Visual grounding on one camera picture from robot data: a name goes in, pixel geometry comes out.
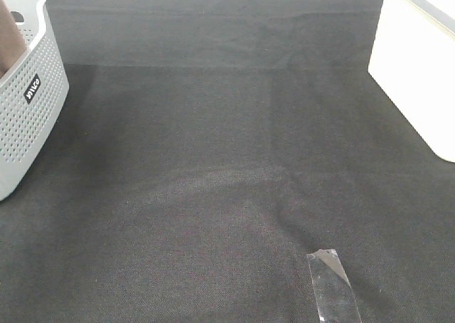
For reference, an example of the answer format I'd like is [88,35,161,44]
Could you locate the white plastic storage bin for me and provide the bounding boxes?
[368,0,454,162]

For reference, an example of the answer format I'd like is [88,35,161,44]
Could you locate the brown microfibre towel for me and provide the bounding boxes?
[0,0,27,77]

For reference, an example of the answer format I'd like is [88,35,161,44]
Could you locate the black table cloth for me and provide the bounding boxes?
[1,0,454,322]

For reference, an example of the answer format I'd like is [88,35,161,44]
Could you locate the clear adhesive tape strip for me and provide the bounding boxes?
[306,249,362,323]

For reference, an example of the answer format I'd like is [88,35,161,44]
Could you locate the grey perforated laundry basket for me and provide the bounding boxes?
[1,0,69,198]

